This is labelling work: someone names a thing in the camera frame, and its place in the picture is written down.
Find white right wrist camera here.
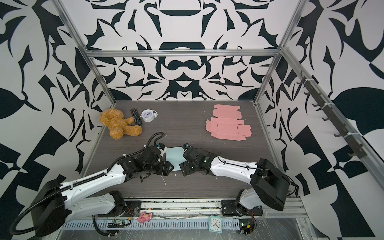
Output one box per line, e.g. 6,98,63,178
182,143,191,151

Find light blue paper box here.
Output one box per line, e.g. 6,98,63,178
166,147,186,172

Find black wall hook rail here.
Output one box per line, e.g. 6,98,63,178
297,74,368,159

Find black remote control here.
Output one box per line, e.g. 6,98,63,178
130,108,142,126

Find small electronics board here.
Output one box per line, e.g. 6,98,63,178
239,218,257,236

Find white round alarm clock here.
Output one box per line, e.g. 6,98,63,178
141,109,158,123

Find pink flat paper boxes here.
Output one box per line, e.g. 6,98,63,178
206,105,252,141

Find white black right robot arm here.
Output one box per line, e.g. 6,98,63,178
180,144,295,211

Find brown teddy bear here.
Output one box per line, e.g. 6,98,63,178
100,109,143,140

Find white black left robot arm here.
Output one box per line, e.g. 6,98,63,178
10,132,174,237

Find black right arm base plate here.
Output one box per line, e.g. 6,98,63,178
221,200,264,217

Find pink small toy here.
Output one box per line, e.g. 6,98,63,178
138,212,153,224

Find white slotted cable duct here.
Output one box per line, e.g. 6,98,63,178
62,219,240,231

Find green square clock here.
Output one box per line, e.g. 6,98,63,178
209,216,223,234

